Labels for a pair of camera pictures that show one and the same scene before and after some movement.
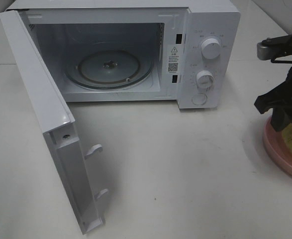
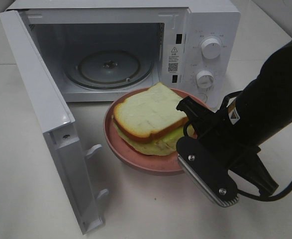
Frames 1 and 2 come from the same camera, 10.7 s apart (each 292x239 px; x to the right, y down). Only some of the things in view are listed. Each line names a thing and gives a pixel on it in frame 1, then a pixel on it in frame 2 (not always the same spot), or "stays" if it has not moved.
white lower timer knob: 204,78 stays
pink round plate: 281,156 -> 165,165
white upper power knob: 211,48 stays
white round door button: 199,98 stays
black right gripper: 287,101 -> 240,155
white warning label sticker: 173,59 stays
